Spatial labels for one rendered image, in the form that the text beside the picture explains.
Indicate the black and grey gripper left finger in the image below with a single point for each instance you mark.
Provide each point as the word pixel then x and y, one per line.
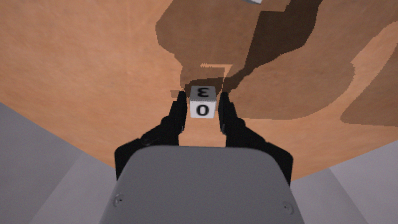
pixel 165 133

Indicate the white number cube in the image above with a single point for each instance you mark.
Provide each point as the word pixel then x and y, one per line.
pixel 202 101

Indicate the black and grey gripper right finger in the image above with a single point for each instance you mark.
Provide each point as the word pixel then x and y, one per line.
pixel 238 135

